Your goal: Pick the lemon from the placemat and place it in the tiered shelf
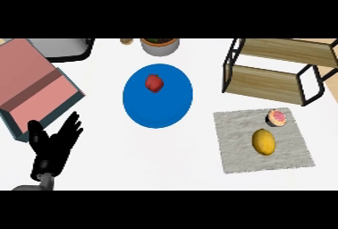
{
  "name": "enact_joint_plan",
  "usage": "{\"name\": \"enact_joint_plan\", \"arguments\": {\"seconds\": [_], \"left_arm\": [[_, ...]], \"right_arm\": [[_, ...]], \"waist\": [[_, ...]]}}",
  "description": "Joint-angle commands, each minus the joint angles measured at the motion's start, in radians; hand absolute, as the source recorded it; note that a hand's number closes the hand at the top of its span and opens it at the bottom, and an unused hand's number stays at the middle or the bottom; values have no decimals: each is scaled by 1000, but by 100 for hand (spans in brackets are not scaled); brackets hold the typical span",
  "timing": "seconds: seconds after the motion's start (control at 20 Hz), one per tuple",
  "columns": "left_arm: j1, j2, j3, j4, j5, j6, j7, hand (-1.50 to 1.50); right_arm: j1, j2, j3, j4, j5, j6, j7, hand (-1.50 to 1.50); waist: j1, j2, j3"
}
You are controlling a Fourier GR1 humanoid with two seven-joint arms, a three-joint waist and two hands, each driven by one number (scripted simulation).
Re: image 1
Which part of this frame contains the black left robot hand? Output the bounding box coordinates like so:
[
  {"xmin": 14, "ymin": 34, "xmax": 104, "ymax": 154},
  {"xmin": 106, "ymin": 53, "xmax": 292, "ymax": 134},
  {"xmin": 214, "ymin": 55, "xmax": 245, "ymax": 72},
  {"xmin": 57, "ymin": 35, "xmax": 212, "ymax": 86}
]
[{"xmin": 26, "ymin": 111, "xmax": 84, "ymax": 182}]

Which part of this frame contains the grey woven placemat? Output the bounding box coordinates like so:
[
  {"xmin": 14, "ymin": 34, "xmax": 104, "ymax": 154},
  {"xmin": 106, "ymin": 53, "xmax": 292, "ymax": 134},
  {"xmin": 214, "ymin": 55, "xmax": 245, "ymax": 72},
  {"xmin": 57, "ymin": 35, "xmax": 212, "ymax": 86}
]
[{"xmin": 212, "ymin": 107, "xmax": 317, "ymax": 174}]

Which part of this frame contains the yellow lemon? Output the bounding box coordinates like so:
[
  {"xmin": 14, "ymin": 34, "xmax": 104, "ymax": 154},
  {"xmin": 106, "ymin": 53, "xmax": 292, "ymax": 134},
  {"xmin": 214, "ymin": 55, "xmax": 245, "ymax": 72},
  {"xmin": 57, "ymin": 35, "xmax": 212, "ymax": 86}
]
[{"xmin": 251, "ymin": 128, "xmax": 277, "ymax": 157}]

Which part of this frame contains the pink open book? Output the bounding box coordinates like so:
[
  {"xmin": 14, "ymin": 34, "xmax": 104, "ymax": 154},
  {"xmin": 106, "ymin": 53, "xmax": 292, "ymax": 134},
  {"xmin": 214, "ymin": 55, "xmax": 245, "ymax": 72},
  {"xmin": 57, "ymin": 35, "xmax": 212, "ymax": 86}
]
[{"xmin": 0, "ymin": 38, "xmax": 87, "ymax": 143}]

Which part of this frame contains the blue round plate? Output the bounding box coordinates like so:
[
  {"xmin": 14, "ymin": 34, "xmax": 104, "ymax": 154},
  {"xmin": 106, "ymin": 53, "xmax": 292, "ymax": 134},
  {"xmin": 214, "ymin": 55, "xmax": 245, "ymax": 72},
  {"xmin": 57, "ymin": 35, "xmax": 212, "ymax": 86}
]
[{"xmin": 121, "ymin": 63, "xmax": 193, "ymax": 130}]

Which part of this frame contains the grey appliance with black rim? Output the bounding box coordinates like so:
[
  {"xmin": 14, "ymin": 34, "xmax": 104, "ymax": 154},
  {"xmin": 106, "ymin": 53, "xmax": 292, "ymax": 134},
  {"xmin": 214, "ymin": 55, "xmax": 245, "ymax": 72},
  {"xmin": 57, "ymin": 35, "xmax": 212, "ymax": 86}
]
[{"xmin": 26, "ymin": 38, "xmax": 96, "ymax": 64}]

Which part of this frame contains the wooden tiered shelf black frame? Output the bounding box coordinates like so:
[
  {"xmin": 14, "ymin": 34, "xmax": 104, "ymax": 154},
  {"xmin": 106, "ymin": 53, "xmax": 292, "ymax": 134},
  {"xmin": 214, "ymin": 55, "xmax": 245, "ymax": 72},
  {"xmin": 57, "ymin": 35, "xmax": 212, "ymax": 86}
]
[{"xmin": 220, "ymin": 38, "xmax": 338, "ymax": 107}]

